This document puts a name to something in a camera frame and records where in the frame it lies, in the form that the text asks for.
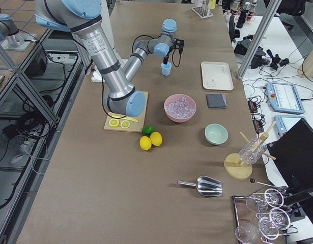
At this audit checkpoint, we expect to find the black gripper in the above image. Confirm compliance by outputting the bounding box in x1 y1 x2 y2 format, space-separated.
163 38 185 65

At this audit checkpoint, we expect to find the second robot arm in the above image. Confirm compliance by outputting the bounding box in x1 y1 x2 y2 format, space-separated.
0 14 29 51

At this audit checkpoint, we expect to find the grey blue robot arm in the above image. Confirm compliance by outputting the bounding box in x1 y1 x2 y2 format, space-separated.
35 0 177 116

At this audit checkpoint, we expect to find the light blue cup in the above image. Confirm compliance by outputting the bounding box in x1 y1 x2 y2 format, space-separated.
161 62 172 76

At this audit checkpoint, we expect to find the clear ice cubes pile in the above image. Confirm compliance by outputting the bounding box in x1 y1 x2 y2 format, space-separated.
165 97 195 119

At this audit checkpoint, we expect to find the wooden cup drying stand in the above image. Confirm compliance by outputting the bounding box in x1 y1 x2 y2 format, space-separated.
224 121 276 180

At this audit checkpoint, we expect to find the steel ice scoop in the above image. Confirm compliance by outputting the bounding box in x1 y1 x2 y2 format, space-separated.
177 176 223 197

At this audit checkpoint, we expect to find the pink bowl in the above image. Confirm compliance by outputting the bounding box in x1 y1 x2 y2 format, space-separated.
163 94 196 123

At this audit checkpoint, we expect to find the cream rabbit tray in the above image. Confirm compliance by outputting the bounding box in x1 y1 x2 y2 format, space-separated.
201 61 234 91

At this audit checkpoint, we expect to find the grey folded cloth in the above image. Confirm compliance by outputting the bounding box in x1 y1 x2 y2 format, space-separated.
206 93 227 108

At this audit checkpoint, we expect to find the yellow plastic knife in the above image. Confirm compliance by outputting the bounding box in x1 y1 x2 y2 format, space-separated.
109 115 138 123

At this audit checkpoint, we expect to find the green lime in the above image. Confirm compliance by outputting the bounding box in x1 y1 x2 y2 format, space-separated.
142 126 155 135

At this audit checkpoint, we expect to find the wooden cutting board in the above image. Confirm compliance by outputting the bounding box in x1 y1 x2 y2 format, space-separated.
104 91 148 133

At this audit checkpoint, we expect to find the lemon slice lower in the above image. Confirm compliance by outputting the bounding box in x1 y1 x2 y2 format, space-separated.
120 120 130 129

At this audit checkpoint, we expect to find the lemon slice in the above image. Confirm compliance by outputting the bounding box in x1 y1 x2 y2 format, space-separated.
120 120 130 129
108 118 120 128

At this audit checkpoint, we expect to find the yellow lemon upper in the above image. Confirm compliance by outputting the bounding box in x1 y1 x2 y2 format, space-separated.
150 131 163 146

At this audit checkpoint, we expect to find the yellow lemon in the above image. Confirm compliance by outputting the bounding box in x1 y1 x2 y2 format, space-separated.
139 136 152 151
150 131 163 146

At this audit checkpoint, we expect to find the lemon slice upper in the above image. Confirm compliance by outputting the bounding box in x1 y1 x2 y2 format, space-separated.
108 118 120 128

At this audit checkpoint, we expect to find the yellow lemon lower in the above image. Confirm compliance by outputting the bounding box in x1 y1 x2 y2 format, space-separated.
139 136 152 151

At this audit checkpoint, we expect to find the light green bowl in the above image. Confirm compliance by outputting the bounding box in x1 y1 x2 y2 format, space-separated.
204 124 229 145

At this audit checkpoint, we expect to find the blue teach pendant upper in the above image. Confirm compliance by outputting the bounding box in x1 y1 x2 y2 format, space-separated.
266 82 305 114

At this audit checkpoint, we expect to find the blue teach pendant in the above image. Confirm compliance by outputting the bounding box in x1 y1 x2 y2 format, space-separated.
274 115 306 137
266 82 305 114

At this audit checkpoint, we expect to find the clear glass on stand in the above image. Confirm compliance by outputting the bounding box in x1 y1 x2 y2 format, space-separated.
239 138 266 165

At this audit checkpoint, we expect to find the blue teach pendant lower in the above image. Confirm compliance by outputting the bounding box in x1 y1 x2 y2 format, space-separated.
274 115 306 137

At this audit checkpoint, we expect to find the black monitor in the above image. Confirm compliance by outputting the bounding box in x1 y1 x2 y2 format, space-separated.
268 119 313 190

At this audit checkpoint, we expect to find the wine glass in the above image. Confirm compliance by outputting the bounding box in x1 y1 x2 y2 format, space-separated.
246 188 284 212

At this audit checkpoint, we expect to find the black glass rack tray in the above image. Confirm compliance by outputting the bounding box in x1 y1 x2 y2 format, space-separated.
233 196 299 243

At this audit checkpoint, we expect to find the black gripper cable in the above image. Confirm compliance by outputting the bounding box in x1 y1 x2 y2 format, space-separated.
170 47 182 68

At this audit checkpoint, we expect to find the aluminium frame post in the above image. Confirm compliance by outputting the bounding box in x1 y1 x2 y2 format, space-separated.
237 0 281 80

